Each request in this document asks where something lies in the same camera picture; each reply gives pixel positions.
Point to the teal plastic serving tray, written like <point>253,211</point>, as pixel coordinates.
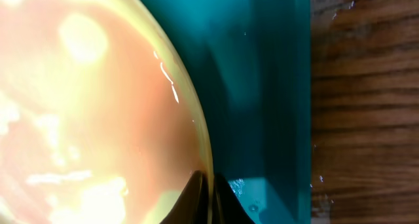
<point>249,61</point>

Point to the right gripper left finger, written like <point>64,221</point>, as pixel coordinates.
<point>192,205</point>

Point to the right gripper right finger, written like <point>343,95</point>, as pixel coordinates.
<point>226,208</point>

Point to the yellow-green plate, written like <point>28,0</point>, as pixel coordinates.
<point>100,122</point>

